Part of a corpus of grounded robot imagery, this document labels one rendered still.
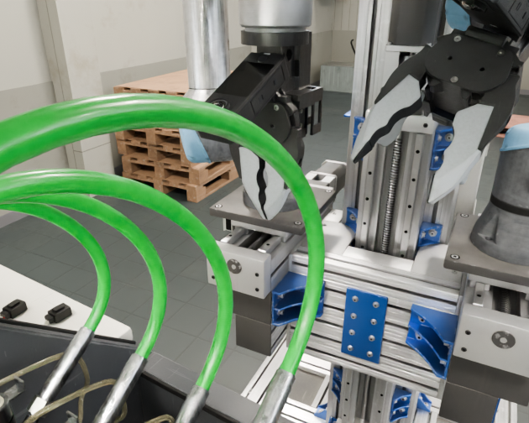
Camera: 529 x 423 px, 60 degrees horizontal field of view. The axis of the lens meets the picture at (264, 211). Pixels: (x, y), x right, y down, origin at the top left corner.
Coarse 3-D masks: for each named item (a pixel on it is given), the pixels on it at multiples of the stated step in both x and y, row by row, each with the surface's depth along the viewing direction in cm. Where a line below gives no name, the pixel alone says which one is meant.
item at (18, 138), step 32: (96, 96) 16; (128, 96) 17; (160, 96) 19; (0, 128) 13; (32, 128) 14; (64, 128) 15; (96, 128) 16; (128, 128) 18; (192, 128) 21; (224, 128) 22; (256, 128) 25; (0, 160) 13; (288, 160) 29; (320, 224) 36; (320, 256) 38; (320, 288) 39; (288, 352) 39
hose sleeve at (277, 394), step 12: (276, 372) 38; (288, 372) 38; (276, 384) 37; (288, 384) 38; (264, 396) 38; (276, 396) 37; (288, 396) 38; (264, 408) 37; (276, 408) 37; (264, 420) 36; (276, 420) 37
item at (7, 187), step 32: (0, 192) 22; (32, 192) 23; (64, 192) 25; (96, 192) 27; (128, 192) 29; (160, 192) 32; (192, 224) 35; (224, 288) 42; (224, 320) 43; (192, 416) 42
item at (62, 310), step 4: (60, 304) 76; (64, 304) 76; (52, 308) 75; (56, 308) 75; (60, 308) 75; (64, 308) 75; (68, 308) 75; (48, 312) 75; (52, 312) 74; (56, 312) 74; (60, 312) 74; (64, 312) 75; (68, 312) 76; (48, 316) 74; (52, 316) 74; (56, 316) 74; (60, 316) 75; (64, 316) 75; (48, 320) 74; (52, 320) 74; (56, 320) 74; (60, 320) 75; (44, 324) 74
